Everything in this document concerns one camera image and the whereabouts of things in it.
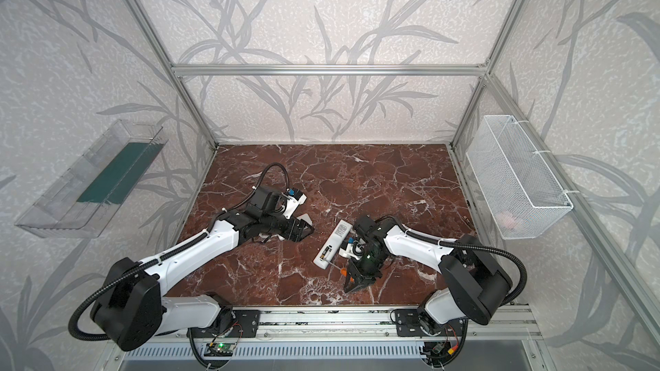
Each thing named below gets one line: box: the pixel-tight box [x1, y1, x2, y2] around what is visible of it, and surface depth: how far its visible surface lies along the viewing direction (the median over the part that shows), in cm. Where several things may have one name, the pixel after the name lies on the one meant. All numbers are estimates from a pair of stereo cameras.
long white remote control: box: [312, 219, 354, 270], surface depth 90 cm
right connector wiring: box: [419, 331, 460, 369], surface depth 72 cm
